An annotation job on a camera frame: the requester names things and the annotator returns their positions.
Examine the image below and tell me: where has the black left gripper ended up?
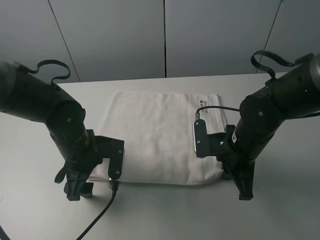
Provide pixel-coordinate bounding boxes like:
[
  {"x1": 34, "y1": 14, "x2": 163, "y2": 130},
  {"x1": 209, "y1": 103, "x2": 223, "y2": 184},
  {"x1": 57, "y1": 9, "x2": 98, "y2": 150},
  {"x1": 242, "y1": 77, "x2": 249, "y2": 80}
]
[{"x1": 49, "y1": 129, "x2": 104, "y2": 201}]

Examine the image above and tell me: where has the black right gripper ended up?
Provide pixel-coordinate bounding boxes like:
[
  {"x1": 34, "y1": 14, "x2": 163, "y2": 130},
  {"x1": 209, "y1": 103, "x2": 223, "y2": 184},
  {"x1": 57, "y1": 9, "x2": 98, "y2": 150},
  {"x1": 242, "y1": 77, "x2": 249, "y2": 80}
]
[{"x1": 217, "y1": 124, "x2": 265, "y2": 200}]

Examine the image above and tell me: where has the white towel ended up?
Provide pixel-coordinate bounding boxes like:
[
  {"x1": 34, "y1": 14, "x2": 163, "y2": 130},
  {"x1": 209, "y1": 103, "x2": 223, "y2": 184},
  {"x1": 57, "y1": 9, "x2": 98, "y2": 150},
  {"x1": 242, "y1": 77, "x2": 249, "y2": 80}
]
[{"x1": 99, "y1": 91, "x2": 225, "y2": 186}]

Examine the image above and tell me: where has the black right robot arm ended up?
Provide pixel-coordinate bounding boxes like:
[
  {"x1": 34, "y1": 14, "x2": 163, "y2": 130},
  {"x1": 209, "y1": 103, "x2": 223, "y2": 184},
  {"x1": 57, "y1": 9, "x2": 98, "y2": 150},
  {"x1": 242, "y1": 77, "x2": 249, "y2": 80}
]
[{"x1": 217, "y1": 50, "x2": 320, "y2": 201}]

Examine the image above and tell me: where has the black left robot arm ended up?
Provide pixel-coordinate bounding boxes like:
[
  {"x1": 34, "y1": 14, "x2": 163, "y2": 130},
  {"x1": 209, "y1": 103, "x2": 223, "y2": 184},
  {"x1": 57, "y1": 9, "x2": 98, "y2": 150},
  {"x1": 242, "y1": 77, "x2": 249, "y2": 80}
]
[{"x1": 0, "y1": 61, "x2": 102, "y2": 201}]

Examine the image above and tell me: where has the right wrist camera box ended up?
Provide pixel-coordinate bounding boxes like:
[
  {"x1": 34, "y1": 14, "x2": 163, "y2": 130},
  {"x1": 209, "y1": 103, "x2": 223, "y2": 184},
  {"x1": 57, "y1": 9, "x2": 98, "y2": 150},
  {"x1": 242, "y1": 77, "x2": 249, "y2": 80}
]
[{"x1": 193, "y1": 119, "x2": 230, "y2": 158}]

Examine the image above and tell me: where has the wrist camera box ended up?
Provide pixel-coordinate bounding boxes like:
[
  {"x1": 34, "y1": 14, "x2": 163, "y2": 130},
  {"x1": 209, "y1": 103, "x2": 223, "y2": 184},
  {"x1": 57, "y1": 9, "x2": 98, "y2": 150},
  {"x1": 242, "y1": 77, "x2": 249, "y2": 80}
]
[
  {"x1": 193, "y1": 119, "x2": 230, "y2": 158},
  {"x1": 94, "y1": 136, "x2": 125, "y2": 181}
]

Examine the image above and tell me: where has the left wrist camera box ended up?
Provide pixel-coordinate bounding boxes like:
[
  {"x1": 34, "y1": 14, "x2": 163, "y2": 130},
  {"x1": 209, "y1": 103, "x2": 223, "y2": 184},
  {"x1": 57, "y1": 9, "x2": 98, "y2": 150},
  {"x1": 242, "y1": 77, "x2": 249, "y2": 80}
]
[{"x1": 94, "y1": 136, "x2": 125, "y2": 181}]

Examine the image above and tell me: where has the black right camera cable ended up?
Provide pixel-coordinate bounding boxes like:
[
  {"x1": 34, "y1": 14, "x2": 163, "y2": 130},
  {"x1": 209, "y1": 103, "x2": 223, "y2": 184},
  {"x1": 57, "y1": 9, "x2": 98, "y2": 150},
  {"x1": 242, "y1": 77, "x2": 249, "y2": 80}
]
[{"x1": 194, "y1": 106, "x2": 241, "y2": 121}]

